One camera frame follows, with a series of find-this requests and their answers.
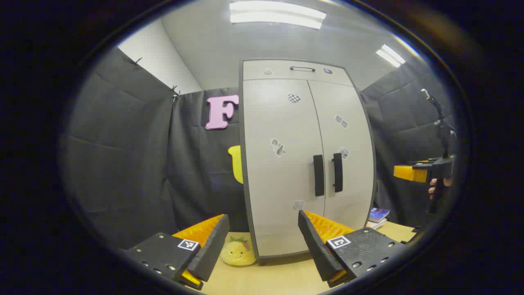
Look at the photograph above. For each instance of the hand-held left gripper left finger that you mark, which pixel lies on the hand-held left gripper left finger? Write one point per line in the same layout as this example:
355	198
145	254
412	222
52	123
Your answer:
213	246

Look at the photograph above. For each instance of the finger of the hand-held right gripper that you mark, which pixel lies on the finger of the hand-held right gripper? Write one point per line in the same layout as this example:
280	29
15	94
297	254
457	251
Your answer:
409	173

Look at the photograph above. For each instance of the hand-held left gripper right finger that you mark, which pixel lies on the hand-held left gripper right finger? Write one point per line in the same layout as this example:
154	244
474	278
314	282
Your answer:
315	246

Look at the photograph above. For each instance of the grey cabinet door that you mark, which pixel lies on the grey cabinet door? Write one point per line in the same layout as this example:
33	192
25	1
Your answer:
278	184
352	188

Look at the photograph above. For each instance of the grey double-door shoe cabinet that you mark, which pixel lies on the grey double-door shoe cabinet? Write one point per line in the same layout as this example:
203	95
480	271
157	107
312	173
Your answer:
278	69

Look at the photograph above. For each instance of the yellow plush toy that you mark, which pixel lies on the yellow plush toy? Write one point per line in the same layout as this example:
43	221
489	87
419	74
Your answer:
237	254

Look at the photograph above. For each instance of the blue book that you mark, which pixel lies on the blue book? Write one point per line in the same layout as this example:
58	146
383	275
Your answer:
378	214

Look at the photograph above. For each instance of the white book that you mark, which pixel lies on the white book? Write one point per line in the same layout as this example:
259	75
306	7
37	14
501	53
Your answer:
376	224

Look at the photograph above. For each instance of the small ceiling light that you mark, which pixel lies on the small ceiling light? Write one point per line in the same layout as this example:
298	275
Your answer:
391	55

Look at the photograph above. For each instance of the black backdrop cloth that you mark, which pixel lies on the black backdrop cloth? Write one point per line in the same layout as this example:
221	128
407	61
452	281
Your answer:
123	164

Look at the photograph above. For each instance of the black backdrop clip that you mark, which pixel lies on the black backdrop clip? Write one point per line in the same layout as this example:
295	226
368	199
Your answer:
137	62
175	93

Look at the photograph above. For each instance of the long ceiling light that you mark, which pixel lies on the long ceiling light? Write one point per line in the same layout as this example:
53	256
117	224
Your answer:
278	14

